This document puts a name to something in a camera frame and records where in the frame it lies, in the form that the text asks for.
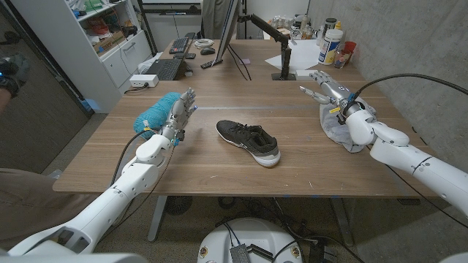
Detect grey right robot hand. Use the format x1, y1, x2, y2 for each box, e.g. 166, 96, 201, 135
298, 69, 361, 125

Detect grey table leg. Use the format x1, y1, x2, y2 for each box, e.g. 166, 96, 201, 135
330, 197, 355, 248
147, 195, 168, 243

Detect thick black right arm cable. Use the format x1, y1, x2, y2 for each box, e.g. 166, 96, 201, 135
350, 72, 468, 107

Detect person in tan trousers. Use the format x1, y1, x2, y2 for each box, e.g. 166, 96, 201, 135
0, 167, 102, 251

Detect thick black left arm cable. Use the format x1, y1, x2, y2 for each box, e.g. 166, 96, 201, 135
110, 128, 154, 187

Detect white paper sheet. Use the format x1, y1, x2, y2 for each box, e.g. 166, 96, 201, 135
264, 39, 322, 72

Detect clear glass jar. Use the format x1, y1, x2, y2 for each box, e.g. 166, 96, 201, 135
333, 49, 351, 69

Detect cardboard box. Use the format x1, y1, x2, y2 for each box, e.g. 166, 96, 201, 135
91, 31, 126, 55

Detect white power strip box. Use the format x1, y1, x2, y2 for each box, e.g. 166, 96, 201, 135
129, 74, 160, 88

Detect coiled white cable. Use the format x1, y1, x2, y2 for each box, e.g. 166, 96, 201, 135
192, 38, 215, 50

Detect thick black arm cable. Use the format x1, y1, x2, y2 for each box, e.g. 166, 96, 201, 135
350, 72, 468, 107
110, 128, 154, 187

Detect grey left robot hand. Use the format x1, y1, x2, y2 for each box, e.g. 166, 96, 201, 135
159, 86, 199, 147

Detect black remote control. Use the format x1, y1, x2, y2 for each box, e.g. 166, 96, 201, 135
200, 58, 224, 70

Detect white plastic bag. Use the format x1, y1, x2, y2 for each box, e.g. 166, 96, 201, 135
137, 51, 165, 74

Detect white wipes canister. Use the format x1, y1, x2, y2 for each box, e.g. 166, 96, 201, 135
317, 28, 344, 66

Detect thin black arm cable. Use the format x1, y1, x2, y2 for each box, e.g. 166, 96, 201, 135
97, 144, 176, 244
385, 164, 468, 229

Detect teal yarn skein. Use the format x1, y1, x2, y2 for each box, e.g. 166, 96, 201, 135
132, 91, 183, 140

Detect black sneaker with white sole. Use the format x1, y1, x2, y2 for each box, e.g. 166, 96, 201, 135
215, 120, 282, 169

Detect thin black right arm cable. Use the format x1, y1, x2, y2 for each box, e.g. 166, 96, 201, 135
385, 164, 468, 229

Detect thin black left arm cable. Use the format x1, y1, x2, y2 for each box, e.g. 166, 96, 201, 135
97, 144, 176, 244

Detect grey crumpled shirt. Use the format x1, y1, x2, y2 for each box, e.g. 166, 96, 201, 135
319, 96, 377, 153

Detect black monitor cables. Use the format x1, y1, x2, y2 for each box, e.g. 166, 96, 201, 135
226, 43, 253, 81

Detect flat computer monitor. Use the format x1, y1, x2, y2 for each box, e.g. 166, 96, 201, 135
211, 0, 242, 67

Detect person's dark gloved hand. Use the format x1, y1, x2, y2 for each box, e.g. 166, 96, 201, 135
0, 53, 31, 99

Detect black keyboard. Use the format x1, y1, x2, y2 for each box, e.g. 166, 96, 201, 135
145, 57, 184, 81
168, 36, 189, 55

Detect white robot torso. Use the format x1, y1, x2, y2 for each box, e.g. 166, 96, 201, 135
197, 217, 304, 263

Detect beige hanging jacket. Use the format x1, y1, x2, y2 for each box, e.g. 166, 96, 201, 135
201, 0, 235, 40

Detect black and white bottle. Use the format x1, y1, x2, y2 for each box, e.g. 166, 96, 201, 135
323, 17, 337, 37

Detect whiteboard with black frame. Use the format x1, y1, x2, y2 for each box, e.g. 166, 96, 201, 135
137, 0, 203, 56

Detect round black fan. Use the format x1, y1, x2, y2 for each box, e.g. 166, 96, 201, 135
164, 196, 194, 216

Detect white shelf cabinet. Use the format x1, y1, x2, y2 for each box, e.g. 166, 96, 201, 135
10, 0, 154, 114

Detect small white box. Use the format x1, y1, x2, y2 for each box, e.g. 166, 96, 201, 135
294, 69, 319, 81

